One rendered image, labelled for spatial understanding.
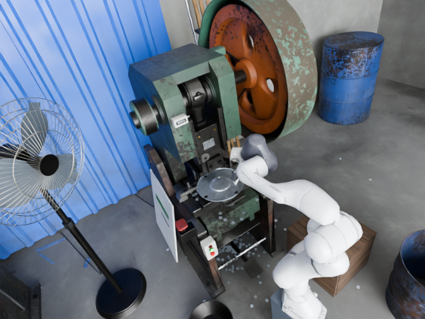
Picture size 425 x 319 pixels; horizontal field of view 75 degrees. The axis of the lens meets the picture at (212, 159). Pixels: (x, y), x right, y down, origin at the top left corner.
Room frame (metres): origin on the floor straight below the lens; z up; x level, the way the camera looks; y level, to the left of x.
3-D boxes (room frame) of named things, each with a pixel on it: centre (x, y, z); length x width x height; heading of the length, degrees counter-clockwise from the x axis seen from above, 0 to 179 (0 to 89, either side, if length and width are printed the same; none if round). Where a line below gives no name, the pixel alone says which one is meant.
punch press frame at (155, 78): (1.51, 0.09, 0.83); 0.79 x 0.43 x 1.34; 23
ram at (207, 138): (1.34, 0.02, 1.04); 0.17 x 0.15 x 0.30; 23
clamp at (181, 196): (1.31, 0.19, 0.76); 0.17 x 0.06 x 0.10; 113
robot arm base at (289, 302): (0.62, -0.29, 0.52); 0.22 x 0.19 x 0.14; 30
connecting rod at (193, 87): (1.37, 0.03, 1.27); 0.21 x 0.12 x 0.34; 23
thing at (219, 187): (1.26, -0.01, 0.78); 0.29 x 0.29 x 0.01
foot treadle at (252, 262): (1.25, -0.02, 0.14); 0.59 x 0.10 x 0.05; 23
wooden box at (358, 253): (1.06, -0.65, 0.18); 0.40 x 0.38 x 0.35; 29
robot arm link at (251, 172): (0.80, -0.22, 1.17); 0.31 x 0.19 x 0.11; 23
